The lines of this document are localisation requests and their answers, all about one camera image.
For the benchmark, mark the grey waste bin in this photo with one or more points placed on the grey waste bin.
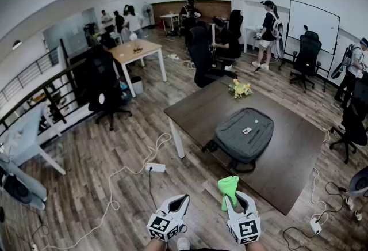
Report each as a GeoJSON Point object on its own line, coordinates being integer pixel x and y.
{"type": "Point", "coordinates": [137, 85]}

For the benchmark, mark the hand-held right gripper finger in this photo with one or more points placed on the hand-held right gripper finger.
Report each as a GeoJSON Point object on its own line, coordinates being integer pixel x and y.
{"type": "Point", "coordinates": [229, 209]}
{"type": "Point", "coordinates": [250, 206]}

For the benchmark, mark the white standing fan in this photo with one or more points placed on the white standing fan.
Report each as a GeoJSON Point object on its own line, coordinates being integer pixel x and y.
{"type": "Point", "coordinates": [147, 9]}

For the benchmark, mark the teal plastic bag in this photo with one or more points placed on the teal plastic bag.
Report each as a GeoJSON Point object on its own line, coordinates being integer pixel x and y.
{"type": "Point", "coordinates": [123, 86]}

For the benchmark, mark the grey white equipment pack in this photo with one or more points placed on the grey white equipment pack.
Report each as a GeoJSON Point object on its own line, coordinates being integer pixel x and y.
{"type": "Point", "coordinates": [359, 183]}
{"type": "Point", "coordinates": [277, 31]}
{"type": "Point", "coordinates": [20, 186]}
{"type": "Point", "coordinates": [346, 57]}

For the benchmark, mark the yellow artificial flower bouquet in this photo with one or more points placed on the yellow artificial flower bouquet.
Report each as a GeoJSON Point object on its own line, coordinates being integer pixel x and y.
{"type": "Point", "coordinates": [240, 89]}

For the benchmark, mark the person's right forearm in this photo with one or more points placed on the person's right forearm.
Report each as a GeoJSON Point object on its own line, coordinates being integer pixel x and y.
{"type": "Point", "coordinates": [254, 247]}

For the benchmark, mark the white power strip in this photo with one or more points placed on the white power strip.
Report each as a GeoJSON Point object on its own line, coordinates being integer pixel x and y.
{"type": "Point", "coordinates": [155, 167]}
{"type": "Point", "coordinates": [315, 226]}
{"type": "Point", "coordinates": [173, 57]}

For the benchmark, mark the red box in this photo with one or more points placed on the red box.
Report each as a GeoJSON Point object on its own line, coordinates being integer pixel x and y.
{"type": "Point", "coordinates": [159, 24]}

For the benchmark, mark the black chair with white patch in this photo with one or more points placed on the black chair with white patch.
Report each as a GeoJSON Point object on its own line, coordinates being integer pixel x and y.
{"type": "Point", "coordinates": [100, 77]}

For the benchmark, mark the person's left forearm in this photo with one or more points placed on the person's left forearm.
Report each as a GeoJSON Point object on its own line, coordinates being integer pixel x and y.
{"type": "Point", "coordinates": [156, 246]}

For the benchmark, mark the whiteboard on black stand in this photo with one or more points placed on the whiteboard on black stand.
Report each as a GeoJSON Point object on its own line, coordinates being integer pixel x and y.
{"type": "Point", "coordinates": [313, 22]}

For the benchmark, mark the light wooden desk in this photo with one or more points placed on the light wooden desk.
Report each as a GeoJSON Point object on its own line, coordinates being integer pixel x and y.
{"type": "Point", "coordinates": [135, 54]}

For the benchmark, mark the small dark brown object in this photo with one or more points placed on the small dark brown object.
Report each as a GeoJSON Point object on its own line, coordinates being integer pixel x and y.
{"type": "Point", "coordinates": [137, 49]}

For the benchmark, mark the black railing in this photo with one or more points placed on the black railing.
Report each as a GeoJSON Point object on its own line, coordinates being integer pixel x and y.
{"type": "Point", "coordinates": [65, 55]}

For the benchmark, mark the green cloth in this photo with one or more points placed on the green cloth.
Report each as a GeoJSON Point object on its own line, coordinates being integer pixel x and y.
{"type": "Point", "coordinates": [228, 185]}

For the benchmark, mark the grey backpack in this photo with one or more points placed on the grey backpack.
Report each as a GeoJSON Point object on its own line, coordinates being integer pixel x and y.
{"type": "Point", "coordinates": [230, 143]}

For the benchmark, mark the person's white shoe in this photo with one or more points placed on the person's white shoe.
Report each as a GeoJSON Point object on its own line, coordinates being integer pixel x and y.
{"type": "Point", "coordinates": [183, 243]}

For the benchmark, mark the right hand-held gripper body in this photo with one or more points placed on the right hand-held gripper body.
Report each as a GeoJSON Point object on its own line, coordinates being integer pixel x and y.
{"type": "Point", "coordinates": [244, 229]}

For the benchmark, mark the brown desk with white legs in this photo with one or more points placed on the brown desk with white legs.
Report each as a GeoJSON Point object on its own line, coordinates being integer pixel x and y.
{"type": "Point", "coordinates": [214, 34]}

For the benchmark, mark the ceiling light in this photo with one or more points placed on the ceiling light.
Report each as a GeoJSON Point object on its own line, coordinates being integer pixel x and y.
{"type": "Point", "coordinates": [16, 44]}

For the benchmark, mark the pale blue white-legged table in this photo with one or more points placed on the pale blue white-legged table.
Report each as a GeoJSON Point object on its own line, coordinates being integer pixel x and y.
{"type": "Point", "coordinates": [23, 134]}

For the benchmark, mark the grey metal railing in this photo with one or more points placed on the grey metal railing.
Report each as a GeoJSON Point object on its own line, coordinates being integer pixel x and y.
{"type": "Point", "coordinates": [28, 74]}

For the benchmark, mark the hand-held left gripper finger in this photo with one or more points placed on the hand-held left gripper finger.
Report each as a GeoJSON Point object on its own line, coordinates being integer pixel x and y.
{"type": "Point", "coordinates": [184, 211]}
{"type": "Point", "coordinates": [169, 201]}

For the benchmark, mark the small picture card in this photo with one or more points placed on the small picture card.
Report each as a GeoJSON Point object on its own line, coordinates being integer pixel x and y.
{"type": "Point", "coordinates": [246, 130]}

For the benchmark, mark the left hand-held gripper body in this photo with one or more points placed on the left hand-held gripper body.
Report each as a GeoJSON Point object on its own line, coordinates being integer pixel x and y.
{"type": "Point", "coordinates": [161, 226]}

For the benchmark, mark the black office chair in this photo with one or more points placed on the black office chair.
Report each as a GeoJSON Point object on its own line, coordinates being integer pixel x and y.
{"type": "Point", "coordinates": [356, 123]}
{"type": "Point", "coordinates": [236, 22]}
{"type": "Point", "coordinates": [201, 54]}
{"type": "Point", "coordinates": [307, 51]}

